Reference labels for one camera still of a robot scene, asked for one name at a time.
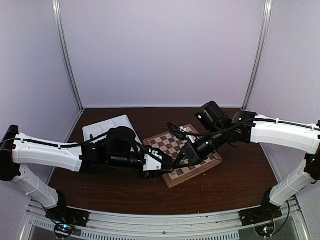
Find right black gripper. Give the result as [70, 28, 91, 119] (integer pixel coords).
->
[172, 125, 227, 170]

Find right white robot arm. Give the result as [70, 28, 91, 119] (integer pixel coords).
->
[167, 101, 320, 221]

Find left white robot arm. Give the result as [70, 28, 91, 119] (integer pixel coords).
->
[0, 125, 173, 222]

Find wooden chess board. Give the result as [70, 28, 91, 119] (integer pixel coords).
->
[143, 124, 223, 189]

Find left control circuit board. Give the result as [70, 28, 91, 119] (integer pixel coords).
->
[53, 222, 75, 239]

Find control circuit board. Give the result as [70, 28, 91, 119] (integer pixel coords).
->
[255, 225, 275, 238]
[53, 222, 75, 239]

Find right control circuit board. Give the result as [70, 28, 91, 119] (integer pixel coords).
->
[255, 225, 275, 238]

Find white plastic divided tray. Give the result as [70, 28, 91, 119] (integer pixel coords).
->
[82, 114, 142, 144]

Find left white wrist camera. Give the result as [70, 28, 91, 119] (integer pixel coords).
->
[143, 147, 173, 172]

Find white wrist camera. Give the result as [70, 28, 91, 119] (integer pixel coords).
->
[172, 126, 198, 143]
[143, 147, 173, 172]

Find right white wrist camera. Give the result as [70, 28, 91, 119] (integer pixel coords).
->
[172, 126, 198, 143]

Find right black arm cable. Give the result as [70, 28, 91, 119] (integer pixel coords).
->
[166, 121, 253, 143]

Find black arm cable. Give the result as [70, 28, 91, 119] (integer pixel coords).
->
[166, 121, 253, 143]
[12, 132, 111, 151]

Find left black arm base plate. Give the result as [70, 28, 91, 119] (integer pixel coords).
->
[43, 206, 90, 227]

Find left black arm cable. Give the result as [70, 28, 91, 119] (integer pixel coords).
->
[12, 132, 111, 151]

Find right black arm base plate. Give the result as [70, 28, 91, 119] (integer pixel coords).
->
[239, 205, 283, 226]

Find aluminium front rail frame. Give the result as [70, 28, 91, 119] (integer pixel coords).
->
[21, 196, 312, 240]

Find right aluminium corner post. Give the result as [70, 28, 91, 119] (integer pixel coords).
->
[241, 0, 273, 110]

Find aluminium corner post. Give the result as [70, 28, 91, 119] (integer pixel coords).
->
[52, 0, 84, 111]
[241, 0, 273, 110]

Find left aluminium corner post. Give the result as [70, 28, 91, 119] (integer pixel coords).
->
[52, 0, 84, 111]

